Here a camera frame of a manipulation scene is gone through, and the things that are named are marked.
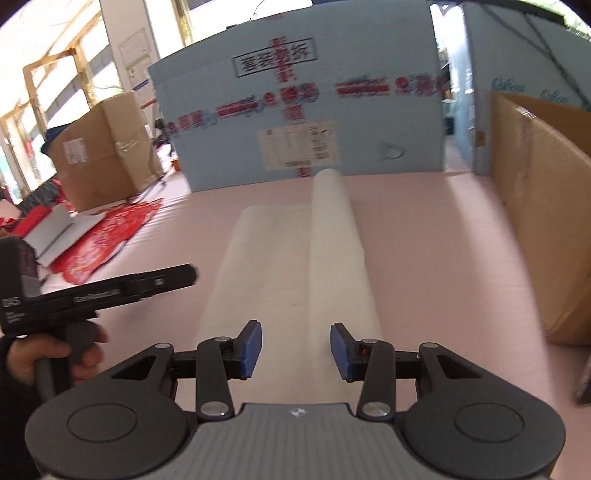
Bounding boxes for white cloth shopping bag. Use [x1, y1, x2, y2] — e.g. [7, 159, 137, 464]
[197, 169, 383, 407]

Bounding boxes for person's left hand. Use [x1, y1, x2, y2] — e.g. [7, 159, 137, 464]
[6, 326, 108, 386]

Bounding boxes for white flat cardboard sheet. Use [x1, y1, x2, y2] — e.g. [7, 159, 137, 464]
[24, 204, 106, 268]

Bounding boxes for red gift boxes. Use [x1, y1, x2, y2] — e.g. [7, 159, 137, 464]
[1, 176, 66, 238]

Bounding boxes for brown sealed cardboard box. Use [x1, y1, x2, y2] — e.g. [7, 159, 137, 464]
[47, 92, 163, 212]

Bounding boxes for open brown cardboard box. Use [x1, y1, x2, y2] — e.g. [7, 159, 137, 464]
[491, 92, 590, 346]

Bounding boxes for large blue cardboard box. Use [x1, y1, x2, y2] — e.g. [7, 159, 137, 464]
[148, 1, 444, 191]

